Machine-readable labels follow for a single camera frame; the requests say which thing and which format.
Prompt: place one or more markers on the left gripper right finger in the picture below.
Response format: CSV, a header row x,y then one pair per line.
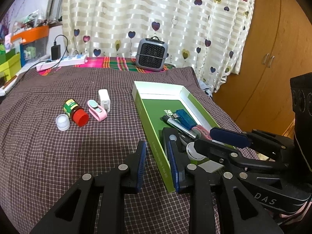
x,y
238,211

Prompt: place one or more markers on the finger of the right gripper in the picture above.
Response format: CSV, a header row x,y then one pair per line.
x,y
229,137
227,156

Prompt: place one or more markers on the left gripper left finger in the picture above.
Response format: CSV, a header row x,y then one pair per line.
x,y
96,203

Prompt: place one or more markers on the black rectangular device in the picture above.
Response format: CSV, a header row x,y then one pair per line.
x,y
171,138

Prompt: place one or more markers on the silver lighter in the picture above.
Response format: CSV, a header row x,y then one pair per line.
x,y
172,122

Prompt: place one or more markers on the brown bottle red cap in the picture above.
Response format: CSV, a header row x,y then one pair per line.
x,y
75,112

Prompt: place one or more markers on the pink clip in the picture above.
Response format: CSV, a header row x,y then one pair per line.
x,y
96,110
201,132

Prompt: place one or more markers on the white charger plug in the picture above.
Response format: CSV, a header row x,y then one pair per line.
x,y
104,99

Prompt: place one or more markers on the right hand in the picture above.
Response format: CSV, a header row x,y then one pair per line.
x,y
296,217

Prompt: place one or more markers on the white round jar in box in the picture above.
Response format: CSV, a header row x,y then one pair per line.
x,y
192,153

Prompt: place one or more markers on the blue usb stick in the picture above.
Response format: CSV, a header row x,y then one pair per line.
x,y
184,118

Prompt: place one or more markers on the small white jar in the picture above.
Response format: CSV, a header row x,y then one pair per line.
x,y
62,122

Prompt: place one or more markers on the brown checkered tablecloth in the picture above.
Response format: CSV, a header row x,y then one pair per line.
x,y
39,163

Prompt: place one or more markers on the wooden wardrobe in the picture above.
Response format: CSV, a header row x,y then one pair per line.
x,y
277,48

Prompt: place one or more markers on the grey mini heater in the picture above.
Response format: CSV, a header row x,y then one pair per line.
x,y
151,54

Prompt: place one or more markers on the heart pattern curtain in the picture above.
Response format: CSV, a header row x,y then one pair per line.
x,y
207,35

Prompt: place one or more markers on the colourful striped cloth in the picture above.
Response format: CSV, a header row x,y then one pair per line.
x,y
117,63

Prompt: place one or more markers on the white power strip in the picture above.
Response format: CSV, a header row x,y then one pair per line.
x,y
66,61

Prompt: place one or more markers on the black power adapter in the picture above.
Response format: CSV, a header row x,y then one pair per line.
x,y
55,52

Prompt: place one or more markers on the yellow green box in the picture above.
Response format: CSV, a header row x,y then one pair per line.
x,y
10,65

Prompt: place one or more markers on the orange lid storage bin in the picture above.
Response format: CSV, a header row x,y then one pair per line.
x,y
31,44

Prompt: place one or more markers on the black camera box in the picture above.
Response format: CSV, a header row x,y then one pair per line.
x,y
301,97

